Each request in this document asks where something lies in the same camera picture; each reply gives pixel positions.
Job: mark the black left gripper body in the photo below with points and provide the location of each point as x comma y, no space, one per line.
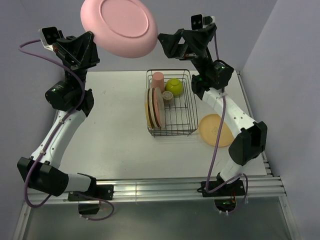
66,54

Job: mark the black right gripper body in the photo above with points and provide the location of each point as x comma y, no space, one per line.
199,59

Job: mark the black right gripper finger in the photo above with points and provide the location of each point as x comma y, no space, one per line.
198,40
171,46

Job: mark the salmon pink cup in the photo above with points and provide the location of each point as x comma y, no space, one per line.
158,81

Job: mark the lime green bowl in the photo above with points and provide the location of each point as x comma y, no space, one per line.
175,86

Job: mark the solid pink plate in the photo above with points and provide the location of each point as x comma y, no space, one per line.
125,28

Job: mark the cream and yellow plate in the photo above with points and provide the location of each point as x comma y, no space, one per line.
147,111

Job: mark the small speckled ceramic cup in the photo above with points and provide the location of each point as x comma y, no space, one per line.
167,97

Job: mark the orange round plate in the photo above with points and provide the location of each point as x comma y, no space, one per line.
208,129

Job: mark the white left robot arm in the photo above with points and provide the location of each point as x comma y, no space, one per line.
74,103

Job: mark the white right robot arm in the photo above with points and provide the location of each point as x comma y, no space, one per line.
209,85

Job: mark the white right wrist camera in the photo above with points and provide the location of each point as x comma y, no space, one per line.
200,21

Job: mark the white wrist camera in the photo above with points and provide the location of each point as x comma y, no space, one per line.
200,21
49,35

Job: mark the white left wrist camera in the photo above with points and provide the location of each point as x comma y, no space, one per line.
49,35

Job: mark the black wire dish rack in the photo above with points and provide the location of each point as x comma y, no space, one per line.
181,115

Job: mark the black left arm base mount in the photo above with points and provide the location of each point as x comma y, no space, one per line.
102,193

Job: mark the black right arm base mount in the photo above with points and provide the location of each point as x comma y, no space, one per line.
228,195

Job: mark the aluminium table edge rail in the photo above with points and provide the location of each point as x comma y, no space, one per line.
183,189

